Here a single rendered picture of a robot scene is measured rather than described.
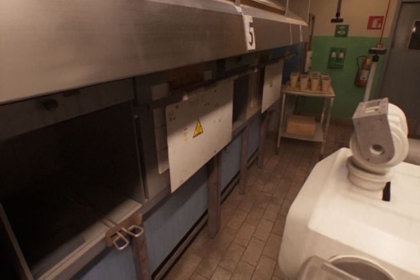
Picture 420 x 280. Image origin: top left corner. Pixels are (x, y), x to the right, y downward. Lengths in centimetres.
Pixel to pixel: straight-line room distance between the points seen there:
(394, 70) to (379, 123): 448
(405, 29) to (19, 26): 470
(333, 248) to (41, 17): 50
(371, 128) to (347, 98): 448
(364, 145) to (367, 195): 9
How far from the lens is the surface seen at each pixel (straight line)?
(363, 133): 34
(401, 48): 478
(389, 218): 38
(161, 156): 111
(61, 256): 104
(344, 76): 475
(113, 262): 128
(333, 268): 33
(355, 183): 42
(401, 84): 486
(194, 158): 114
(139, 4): 56
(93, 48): 46
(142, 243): 128
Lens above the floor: 158
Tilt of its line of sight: 21 degrees down
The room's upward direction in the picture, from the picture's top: straight up
